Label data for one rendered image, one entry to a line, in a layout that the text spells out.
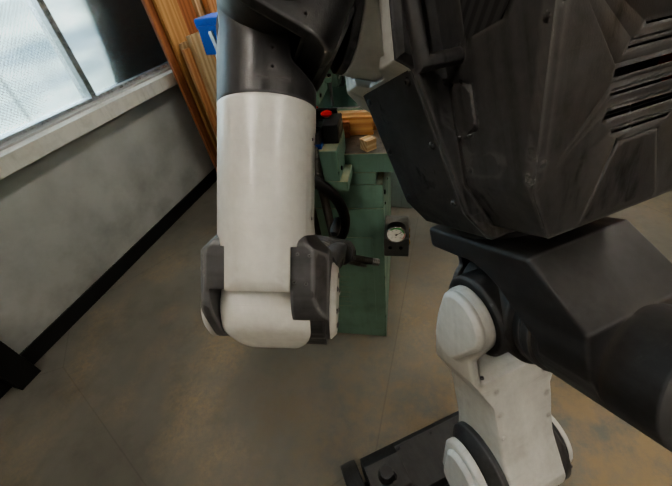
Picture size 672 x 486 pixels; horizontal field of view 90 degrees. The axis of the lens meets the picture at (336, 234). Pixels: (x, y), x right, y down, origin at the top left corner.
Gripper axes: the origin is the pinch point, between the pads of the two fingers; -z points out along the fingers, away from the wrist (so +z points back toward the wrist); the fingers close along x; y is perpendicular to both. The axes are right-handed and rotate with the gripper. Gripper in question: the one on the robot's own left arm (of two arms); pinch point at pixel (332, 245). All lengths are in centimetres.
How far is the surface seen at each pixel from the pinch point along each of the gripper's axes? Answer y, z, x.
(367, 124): 31.9, -24.8, 1.3
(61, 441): -100, -12, -98
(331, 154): 21.7, -5.4, -4.3
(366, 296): -30, -47, 8
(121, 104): 34, -88, -141
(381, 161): 21.8, -17.4, 7.6
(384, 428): -72, -29, 23
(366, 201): 9.3, -24.2, 4.5
